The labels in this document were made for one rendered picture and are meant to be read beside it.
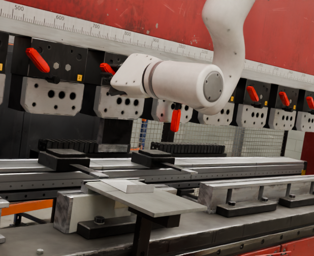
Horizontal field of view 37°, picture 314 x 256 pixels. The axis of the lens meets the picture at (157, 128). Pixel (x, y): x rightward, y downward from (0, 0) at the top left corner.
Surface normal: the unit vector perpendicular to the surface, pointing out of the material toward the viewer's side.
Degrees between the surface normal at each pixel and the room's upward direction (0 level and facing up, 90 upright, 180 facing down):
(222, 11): 91
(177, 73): 63
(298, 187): 90
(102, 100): 90
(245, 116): 90
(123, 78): 58
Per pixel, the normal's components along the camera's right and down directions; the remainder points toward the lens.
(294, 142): -0.56, 0.00
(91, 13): 0.69, 0.16
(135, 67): -0.50, -0.61
